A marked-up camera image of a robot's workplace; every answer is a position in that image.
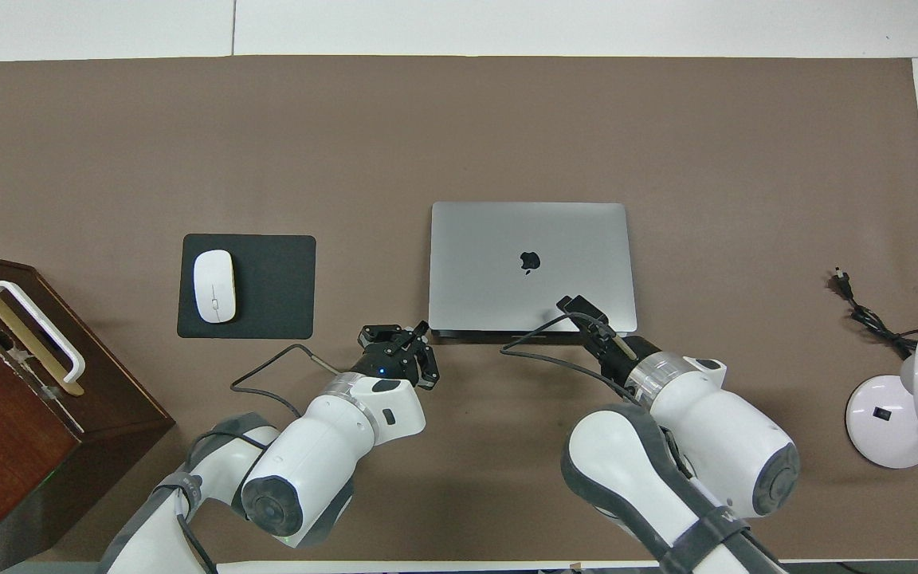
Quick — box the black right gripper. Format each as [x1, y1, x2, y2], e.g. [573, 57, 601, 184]
[557, 295, 661, 383]

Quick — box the silver Apple laptop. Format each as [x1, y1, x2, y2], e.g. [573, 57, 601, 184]
[428, 201, 638, 337]

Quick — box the white desk lamp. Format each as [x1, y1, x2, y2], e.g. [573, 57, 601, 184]
[845, 329, 918, 470]

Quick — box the dark wooden box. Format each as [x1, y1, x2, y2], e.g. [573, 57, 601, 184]
[0, 249, 177, 574]

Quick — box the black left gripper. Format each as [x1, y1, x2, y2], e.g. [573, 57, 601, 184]
[354, 320, 441, 391]

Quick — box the white computer mouse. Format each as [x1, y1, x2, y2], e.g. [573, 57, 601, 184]
[193, 250, 237, 324]

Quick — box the black lamp power cable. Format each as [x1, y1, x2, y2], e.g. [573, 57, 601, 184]
[830, 269, 918, 360]

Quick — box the black mouse pad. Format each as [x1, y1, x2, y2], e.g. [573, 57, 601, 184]
[177, 234, 317, 340]

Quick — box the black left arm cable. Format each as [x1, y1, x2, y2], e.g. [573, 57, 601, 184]
[230, 344, 342, 417]

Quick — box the brown table mat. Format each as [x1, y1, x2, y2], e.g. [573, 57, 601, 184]
[0, 55, 918, 563]

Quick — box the white box handle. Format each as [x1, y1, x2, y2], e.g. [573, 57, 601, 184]
[0, 280, 87, 383]

